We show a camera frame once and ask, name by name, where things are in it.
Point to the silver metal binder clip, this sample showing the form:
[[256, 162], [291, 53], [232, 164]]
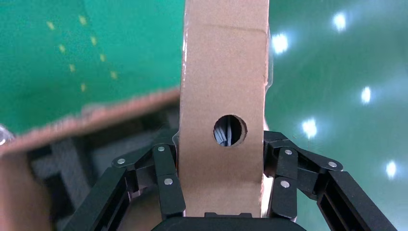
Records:
[[3, 136]]

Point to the small cardboard box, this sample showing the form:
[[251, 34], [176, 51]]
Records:
[[223, 79]]

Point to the green cloth with yellow dots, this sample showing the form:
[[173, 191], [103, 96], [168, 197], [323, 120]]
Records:
[[95, 47]]

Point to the large open cardboard carton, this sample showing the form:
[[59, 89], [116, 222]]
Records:
[[19, 191]]

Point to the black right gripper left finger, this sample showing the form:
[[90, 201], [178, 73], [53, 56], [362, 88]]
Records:
[[127, 185]]

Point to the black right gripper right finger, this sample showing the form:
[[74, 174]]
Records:
[[334, 185]]

